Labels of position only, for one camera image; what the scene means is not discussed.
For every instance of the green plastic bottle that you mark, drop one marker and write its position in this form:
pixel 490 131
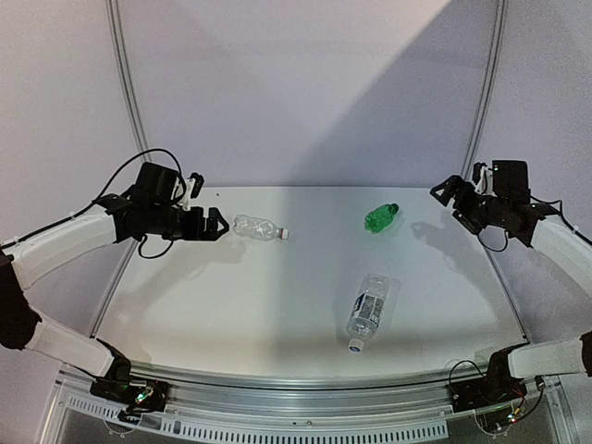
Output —
pixel 381 218

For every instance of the clear labelled water bottle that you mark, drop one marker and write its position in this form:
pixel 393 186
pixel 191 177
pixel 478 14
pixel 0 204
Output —
pixel 366 312

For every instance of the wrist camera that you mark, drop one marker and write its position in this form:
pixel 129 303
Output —
pixel 192 188
pixel 482 178

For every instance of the aluminium wall post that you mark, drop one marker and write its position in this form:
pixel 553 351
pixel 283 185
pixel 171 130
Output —
pixel 487 87
pixel 115 23

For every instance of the crushed clear bottle red label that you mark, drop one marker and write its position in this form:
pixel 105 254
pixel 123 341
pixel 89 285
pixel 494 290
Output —
pixel 259 229

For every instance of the left aluminium wall post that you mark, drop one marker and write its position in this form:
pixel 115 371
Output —
pixel 115 23

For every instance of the aluminium front rail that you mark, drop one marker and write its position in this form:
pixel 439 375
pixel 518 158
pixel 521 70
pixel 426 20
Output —
pixel 209 408

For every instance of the right aluminium wall post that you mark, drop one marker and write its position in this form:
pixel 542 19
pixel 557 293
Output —
pixel 487 87

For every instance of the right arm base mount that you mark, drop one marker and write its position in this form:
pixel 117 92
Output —
pixel 490 400

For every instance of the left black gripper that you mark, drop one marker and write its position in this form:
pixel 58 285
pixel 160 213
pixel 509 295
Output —
pixel 196 231

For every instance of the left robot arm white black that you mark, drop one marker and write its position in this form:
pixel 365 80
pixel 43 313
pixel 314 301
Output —
pixel 158 203

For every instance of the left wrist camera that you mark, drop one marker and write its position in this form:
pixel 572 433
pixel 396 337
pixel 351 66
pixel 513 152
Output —
pixel 192 188

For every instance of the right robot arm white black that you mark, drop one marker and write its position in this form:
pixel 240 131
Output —
pixel 499 196

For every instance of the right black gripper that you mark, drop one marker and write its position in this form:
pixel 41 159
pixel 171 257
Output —
pixel 452 184

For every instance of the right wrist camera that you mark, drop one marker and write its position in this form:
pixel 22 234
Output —
pixel 482 178

